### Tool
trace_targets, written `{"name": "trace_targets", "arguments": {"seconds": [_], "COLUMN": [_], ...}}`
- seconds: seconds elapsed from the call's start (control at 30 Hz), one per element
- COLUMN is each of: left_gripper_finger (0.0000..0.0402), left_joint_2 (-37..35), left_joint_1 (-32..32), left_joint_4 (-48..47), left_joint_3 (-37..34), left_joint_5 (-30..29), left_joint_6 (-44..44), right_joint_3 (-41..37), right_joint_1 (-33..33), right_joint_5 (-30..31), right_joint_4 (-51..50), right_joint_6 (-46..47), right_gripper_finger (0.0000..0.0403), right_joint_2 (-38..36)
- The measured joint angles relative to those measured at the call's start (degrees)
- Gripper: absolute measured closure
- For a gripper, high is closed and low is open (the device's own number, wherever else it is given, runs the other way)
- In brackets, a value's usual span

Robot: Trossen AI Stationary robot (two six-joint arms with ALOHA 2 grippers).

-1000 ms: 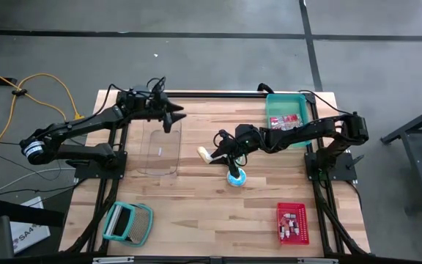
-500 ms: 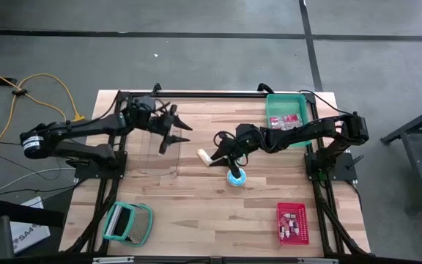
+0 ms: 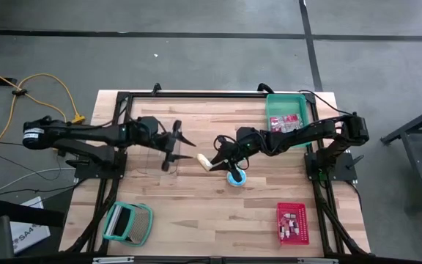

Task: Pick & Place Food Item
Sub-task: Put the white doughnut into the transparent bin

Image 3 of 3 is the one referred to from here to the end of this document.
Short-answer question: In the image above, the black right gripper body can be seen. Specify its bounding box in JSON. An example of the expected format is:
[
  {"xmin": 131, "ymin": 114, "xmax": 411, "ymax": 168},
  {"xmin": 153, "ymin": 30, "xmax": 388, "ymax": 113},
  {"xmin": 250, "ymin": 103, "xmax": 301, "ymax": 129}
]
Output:
[{"xmin": 229, "ymin": 126, "xmax": 270, "ymax": 158}]

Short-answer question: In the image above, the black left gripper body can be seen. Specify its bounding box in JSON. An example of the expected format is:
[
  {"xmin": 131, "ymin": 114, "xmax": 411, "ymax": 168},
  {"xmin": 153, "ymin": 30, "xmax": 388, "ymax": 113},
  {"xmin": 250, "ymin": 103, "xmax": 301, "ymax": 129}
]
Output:
[{"xmin": 121, "ymin": 117, "xmax": 177, "ymax": 153}]

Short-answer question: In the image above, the yellow floor cable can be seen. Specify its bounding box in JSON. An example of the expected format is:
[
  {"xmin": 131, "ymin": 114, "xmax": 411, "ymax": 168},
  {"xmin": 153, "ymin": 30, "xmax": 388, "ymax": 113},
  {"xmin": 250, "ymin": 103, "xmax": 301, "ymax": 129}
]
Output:
[{"xmin": 0, "ymin": 62, "xmax": 86, "ymax": 157}]

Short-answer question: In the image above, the teal plastic bin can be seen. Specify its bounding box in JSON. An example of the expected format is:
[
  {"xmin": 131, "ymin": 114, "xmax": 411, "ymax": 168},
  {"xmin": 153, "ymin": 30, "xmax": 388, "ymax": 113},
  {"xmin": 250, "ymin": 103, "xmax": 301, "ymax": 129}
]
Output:
[{"xmin": 264, "ymin": 93, "xmax": 311, "ymax": 148}]

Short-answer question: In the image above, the white frosted donut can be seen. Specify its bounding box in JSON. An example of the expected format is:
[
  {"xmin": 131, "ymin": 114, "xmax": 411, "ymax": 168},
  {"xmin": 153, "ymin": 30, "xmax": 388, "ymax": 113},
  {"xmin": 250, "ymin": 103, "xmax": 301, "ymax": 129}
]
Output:
[{"xmin": 196, "ymin": 153, "xmax": 214, "ymax": 172}]

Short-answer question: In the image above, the red snack bag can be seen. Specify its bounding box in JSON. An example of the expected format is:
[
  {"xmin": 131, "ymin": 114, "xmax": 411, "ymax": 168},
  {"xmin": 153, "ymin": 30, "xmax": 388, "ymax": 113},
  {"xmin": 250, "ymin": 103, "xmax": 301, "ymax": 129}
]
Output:
[{"xmin": 269, "ymin": 113, "xmax": 305, "ymax": 133}]

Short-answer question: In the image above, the clear plastic bin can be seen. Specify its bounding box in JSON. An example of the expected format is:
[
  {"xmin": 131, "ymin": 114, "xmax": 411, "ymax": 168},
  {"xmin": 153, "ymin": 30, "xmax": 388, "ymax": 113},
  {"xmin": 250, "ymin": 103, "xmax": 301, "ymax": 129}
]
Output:
[{"xmin": 136, "ymin": 117, "xmax": 182, "ymax": 177}]

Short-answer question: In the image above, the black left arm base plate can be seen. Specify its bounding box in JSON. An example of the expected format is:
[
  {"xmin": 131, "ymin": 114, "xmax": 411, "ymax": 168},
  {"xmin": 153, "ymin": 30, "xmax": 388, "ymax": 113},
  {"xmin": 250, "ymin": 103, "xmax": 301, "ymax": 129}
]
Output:
[{"xmin": 74, "ymin": 150, "xmax": 127, "ymax": 180}]

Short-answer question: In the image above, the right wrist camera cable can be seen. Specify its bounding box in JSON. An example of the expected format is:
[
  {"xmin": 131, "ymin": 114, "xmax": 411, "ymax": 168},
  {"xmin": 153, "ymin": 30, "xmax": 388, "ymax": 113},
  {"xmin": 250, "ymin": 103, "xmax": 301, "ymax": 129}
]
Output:
[{"xmin": 213, "ymin": 134, "xmax": 251, "ymax": 172}]

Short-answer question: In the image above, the white printed box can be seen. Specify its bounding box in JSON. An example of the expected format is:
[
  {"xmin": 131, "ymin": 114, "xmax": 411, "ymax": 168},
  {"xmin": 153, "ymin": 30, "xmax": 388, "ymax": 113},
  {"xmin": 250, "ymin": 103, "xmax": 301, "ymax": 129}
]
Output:
[{"xmin": 9, "ymin": 196, "xmax": 51, "ymax": 254}]

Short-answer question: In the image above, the black metal stand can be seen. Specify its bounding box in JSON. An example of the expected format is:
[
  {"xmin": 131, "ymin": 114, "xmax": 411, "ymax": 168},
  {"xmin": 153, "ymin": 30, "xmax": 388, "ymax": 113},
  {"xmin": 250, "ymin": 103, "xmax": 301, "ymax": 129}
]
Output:
[{"xmin": 380, "ymin": 100, "xmax": 422, "ymax": 206}]

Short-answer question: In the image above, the red plastic basket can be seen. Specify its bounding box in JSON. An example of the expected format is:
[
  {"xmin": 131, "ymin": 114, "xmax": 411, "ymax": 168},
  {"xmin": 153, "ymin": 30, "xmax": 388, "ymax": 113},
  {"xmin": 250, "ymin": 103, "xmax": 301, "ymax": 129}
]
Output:
[{"xmin": 275, "ymin": 202, "xmax": 310, "ymax": 246}]

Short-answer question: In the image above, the blue frosted donut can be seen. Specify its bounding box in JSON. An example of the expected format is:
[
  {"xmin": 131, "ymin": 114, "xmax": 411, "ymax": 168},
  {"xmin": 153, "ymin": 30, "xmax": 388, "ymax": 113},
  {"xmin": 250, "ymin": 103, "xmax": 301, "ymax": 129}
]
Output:
[{"xmin": 226, "ymin": 169, "xmax": 248, "ymax": 188}]

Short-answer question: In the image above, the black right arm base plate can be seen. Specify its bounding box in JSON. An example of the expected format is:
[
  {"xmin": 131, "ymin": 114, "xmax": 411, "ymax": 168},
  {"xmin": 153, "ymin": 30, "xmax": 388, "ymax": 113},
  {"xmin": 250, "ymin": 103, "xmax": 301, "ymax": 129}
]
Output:
[{"xmin": 304, "ymin": 152, "xmax": 358, "ymax": 181}]

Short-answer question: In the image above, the white floor cable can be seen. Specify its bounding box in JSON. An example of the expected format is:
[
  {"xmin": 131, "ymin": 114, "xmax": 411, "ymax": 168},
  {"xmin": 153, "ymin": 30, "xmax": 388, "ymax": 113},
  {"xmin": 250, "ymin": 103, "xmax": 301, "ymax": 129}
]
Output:
[{"xmin": 0, "ymin": 166, "xmax": 78, "ymax": 197}]

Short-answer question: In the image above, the black aluminium table frame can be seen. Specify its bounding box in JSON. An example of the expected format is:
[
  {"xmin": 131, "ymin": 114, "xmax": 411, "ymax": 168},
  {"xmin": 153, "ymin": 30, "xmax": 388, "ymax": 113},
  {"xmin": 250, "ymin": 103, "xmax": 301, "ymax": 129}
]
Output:
[{"xmin": 59, "ymin": 90, "xmax": 372, "ymax": 257}]

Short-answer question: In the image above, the black right arm base cable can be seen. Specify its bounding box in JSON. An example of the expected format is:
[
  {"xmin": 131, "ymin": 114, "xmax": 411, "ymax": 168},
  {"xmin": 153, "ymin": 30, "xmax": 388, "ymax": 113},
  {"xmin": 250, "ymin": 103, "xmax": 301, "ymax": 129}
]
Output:
[{"xmin": 297, "ymin": 89, "xmax": 355, "ymax": 117}]

